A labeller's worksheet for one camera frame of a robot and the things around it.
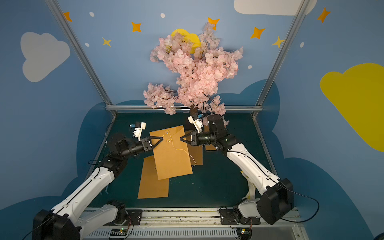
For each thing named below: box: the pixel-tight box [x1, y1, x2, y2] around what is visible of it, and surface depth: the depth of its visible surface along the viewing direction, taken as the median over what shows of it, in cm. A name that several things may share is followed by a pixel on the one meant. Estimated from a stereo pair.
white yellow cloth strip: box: [240, 170, 256, 200], surface depth 80 cm
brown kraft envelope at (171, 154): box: [149, 125, 193, 180], surface depth 71 cm
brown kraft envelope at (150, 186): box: [137, 155, 169, 199], surface depth 86 cm
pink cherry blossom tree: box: [143, 22, 244, 120], surface depth 78 cm
